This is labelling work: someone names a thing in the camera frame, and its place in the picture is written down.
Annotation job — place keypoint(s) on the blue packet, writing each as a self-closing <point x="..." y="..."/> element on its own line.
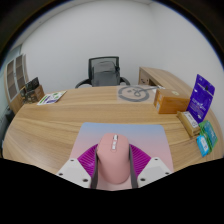
<point x="202" y="146"/>

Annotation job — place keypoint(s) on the wooden shelf unit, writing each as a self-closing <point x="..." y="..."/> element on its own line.
<point x="13" y="80"/>

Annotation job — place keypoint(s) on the flat brown packet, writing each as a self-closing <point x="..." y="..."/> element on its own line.
<point x="188" y="122"/>

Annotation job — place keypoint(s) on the green packet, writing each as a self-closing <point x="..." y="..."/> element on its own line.
<point x="210" y="133"/>

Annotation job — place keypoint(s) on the black plastic tray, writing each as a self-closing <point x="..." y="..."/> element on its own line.
<point x="32" y="84"/>

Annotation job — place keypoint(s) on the pink computer mouse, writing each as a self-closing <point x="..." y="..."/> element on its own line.
<point x="113" y="160"/>

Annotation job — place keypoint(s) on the black leather sofa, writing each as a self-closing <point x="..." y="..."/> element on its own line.
<point x="8" y="120"/>

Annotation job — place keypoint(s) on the white sticker sheet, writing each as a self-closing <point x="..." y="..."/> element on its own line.
<point x="51" y="97"/>

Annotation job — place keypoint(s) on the small brown cardboard box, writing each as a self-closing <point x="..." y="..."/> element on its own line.
<point x="23" y="95"/>

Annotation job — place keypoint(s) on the orange cardboard box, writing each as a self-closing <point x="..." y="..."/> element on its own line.
<point x="171" y="102"/>

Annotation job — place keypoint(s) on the purple plastic bag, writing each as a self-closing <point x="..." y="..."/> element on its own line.
<point x="201" y="98"/>

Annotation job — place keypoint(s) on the black mesh office chair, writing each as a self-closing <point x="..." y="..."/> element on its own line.
<point x="95" y="60"/>

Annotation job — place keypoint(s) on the wooden side desk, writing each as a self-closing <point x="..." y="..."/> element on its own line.
<point x="163" y="77"/>

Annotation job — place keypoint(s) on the pink blue gradient mouse pad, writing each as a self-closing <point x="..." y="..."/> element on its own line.
<point x="143" y="133"/>

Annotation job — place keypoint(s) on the grey backpack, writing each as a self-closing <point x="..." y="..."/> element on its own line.
<point x="105" y="74"/>

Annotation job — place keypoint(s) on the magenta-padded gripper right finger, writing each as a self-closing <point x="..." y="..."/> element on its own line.
<point x="154" y="170"/>

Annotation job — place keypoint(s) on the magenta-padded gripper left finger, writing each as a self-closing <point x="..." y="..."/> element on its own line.
<point x="72" y="170"/>

